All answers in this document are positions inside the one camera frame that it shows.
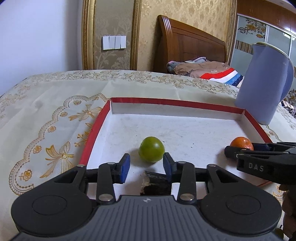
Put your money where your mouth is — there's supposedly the orange mandarin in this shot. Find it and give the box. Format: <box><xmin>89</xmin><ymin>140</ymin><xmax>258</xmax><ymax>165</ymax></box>
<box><xmin>230</xmin><ymin>137</ymin><xmax>254</xmax><ymax>151</ymax></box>

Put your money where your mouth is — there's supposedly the small green tomato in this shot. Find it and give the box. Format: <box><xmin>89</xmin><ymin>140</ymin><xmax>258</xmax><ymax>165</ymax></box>
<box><xmin>138</xmin><ymin>137</ymin><xmax>165</xmax><ymax>163</ymax></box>

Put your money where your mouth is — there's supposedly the person right hand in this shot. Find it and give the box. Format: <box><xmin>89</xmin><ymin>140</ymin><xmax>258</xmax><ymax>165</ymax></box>
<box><xmin>279</xmin><ymin>184</ymin><xmax>296</xmax><ymax>240</ymax></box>

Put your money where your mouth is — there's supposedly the cream embroidered tablecloth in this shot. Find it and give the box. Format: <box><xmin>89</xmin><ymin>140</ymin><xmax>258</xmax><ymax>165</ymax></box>
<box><xmin>0</xmin><ymin>69</ymin><xmax>296</xmax><ymax>239</ymax></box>

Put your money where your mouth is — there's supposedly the blue electric kettle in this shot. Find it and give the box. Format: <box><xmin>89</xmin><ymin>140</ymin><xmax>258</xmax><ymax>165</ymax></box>
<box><xmin>235</xmin><ymin>42</ymin><xmax>294</xmax><ymax>125</ymax></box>

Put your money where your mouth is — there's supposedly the red shallow cardboard box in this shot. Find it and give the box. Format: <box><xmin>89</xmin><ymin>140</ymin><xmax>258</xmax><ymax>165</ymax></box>
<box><xmin>80</xmin><ymin>97</ymin><xmax>270</xmax><ymax>186</ymax></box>

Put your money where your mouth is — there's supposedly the colourful striped bedding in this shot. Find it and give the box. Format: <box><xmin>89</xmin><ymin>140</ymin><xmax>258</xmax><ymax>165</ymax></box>
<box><xmin>166</xmin><ymin>57</ymin><xmax>244</xmax><ymax>86</ymax></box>

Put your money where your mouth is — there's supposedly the wooden bed headboard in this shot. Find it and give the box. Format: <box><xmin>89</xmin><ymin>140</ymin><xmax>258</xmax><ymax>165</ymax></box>
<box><xmin>153</xmin><ymin>15</ymin><xmax>226</xmax><ymax>73</ymax></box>

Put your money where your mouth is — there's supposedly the sliding door wardrobe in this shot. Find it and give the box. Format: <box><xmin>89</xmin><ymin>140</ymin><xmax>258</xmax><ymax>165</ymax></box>
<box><xmin>227</xmin><ymin>0</ymin><xmax>296</xmax><ymax>91</ymax></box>

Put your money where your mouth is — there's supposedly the white wall switch panel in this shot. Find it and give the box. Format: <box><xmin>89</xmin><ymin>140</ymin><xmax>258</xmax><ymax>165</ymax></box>
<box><xmin>102</xmin><ymin>36</ymin><xmax>126</xmax><ymax>51</ymax></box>

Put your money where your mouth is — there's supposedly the gold wall frame moulding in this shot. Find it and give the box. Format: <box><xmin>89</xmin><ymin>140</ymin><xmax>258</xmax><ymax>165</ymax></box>
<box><xmin>79</xmin><ymin>1</ymin><xmax>142</xmax><ymax>70</ymax></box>

